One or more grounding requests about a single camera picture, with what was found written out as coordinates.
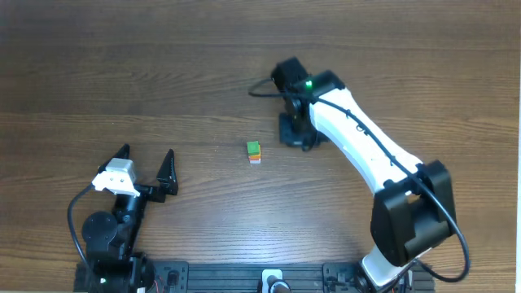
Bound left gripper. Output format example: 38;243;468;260
97;143;179;203

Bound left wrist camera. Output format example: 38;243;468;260
91;157;139;198

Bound black cable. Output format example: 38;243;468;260
247;77;471;284
67;183;107;286

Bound mounting rail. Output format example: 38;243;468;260
75;260;435;293

